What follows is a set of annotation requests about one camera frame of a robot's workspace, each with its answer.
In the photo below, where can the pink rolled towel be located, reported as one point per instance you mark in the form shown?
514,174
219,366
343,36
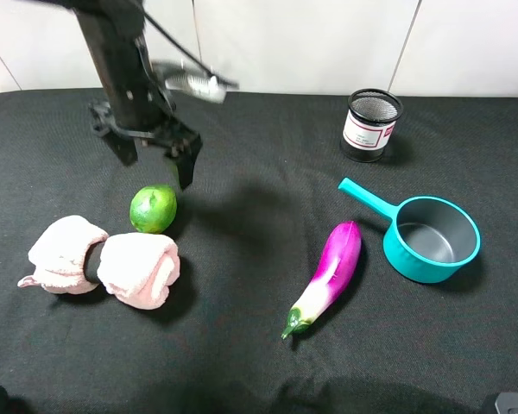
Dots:
74,256

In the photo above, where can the purple toy eggplant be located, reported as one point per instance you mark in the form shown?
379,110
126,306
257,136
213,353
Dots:
335,270

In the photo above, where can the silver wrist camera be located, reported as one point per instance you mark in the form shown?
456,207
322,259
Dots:
191,81

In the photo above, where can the grey base corner right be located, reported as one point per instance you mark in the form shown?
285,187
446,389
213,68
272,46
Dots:
507,403

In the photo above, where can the teal saucepan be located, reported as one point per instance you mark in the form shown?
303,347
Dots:
428,238

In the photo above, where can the black table cloth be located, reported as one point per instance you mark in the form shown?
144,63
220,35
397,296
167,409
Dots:
251,230

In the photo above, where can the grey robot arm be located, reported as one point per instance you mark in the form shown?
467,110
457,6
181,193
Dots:
110,22

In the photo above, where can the black mesh pen cup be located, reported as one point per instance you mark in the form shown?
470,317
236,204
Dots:
369,123

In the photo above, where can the green lime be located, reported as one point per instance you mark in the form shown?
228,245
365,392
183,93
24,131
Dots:
153,209

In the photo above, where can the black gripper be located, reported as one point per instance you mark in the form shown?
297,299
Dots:
138,107

